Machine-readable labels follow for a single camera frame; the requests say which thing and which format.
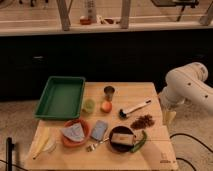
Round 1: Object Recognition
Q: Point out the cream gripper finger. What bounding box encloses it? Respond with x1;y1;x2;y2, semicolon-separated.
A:
163;109;176;126

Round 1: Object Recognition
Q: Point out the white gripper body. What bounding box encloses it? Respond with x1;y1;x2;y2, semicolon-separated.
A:
159;87;185;109

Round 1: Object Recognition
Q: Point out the black and white brush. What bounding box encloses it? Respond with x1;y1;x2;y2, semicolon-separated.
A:
119;99;152;118

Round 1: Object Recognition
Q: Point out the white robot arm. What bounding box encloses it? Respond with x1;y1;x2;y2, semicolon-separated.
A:
158;62;213;126

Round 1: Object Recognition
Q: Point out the metal cup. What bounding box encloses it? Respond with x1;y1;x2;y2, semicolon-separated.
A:
104;86;115;101

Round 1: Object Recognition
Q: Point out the green plastic cup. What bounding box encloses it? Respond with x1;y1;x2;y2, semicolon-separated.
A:
82;99;95;114

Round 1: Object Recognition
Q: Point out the green chili pepper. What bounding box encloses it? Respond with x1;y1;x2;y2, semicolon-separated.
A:
130;130;147;153

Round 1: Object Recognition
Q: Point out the tan block in bowl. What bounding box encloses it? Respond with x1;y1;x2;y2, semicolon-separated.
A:
111;133;135;146

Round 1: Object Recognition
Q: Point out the orange peach fruit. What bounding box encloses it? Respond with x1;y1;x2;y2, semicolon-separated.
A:
101;101;112;113

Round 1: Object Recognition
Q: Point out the blue sponge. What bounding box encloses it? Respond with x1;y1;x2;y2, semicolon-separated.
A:
91;120;108;141

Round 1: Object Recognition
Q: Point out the silver fork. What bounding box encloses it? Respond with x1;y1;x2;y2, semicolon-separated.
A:
86;138;109;152

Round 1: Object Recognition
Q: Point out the grey blue cloth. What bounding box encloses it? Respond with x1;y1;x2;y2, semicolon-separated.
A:
61;122;85;142

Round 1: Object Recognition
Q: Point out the orange plate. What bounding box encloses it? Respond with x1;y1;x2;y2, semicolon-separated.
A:
61;118;91;148

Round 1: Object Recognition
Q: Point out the green plastic tray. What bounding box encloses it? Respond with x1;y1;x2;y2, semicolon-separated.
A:
35;76;85;120

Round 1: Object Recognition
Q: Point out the red object on shelf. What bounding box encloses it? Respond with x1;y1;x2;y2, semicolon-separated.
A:
79;16;92;25

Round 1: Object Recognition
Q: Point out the clear glass lid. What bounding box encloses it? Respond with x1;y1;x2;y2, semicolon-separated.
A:
42;137;56;153

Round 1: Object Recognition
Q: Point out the yellow banana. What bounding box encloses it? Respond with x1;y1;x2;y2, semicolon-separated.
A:
33;127;50;159

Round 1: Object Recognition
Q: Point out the black stand left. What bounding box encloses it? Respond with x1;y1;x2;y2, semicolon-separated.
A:
6;137;15;171

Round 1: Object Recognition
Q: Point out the black cable right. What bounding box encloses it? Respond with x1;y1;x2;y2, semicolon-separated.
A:
169;132;213;171

